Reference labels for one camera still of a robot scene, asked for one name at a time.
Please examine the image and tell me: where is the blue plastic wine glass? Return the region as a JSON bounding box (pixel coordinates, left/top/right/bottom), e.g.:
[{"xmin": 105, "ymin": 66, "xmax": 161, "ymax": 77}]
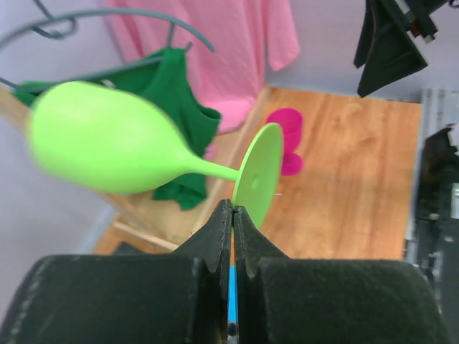
[{"xmin": 228, "ymin": 265, "xmax": 237, "ymax": 323}]

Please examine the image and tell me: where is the dark grey folded cloth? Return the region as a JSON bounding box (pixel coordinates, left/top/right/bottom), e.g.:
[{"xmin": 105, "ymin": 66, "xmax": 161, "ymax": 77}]
[{"xmin": 113, "ymin": 242, "xmax": 144, "ymax": 255}]

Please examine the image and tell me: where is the grey blue clothes hanger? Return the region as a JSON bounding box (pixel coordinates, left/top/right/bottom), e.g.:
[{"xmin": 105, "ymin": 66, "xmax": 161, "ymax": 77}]
[{"xmin": 0, "ymin": 7, "xmax": 216, "ymax": 90}]

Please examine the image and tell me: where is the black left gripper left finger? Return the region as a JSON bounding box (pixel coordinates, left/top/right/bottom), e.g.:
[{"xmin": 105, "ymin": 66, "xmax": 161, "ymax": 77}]
[{"xmin": 1, "ymin": 200, "xmax": 232, "ymax": 343}]

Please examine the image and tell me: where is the wooden clothes rack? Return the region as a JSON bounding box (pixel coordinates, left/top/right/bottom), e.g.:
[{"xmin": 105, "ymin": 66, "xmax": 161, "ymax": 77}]
[{"xmin": 1, "ymin": 90, "xmax": 261, "ymax": 251}]

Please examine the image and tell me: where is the green tank top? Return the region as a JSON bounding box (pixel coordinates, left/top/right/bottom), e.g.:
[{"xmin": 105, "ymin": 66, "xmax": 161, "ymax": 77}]
[{"xmin": 12, "ymin": 46, "xmax": 223, "ymax": 211}]

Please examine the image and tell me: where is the magenta plastic wine glass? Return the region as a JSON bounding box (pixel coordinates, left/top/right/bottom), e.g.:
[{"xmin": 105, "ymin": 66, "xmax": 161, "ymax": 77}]
[{"xmin": 266, "ymin": 107, "xmax": 303, "ymax": 176}]

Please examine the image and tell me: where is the pink t-shirt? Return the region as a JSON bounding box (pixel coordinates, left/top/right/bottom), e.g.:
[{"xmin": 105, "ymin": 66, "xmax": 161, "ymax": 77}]
[{"xmin": 104, "ymin": 1, "xmax": 299, "ymax": 133}]

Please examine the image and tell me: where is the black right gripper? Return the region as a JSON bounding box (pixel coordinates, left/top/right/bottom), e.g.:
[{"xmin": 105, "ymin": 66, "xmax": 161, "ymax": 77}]
[{"xmin": 354, "ymin": 0, "xmax": 455, "ymax": 97}]

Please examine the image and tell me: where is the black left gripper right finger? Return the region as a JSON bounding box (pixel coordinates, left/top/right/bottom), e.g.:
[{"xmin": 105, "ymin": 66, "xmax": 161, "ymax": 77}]
[{"xmin": 234, "ymin": 207, "xmax": 451, "ymax": 343}]

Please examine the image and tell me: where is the lime green plastic wine glass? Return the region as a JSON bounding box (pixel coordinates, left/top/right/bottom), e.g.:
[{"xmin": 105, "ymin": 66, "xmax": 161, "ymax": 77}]
[{"xmin": 27, "ymin": 81, "xmax": 283, "ymax": 226}]

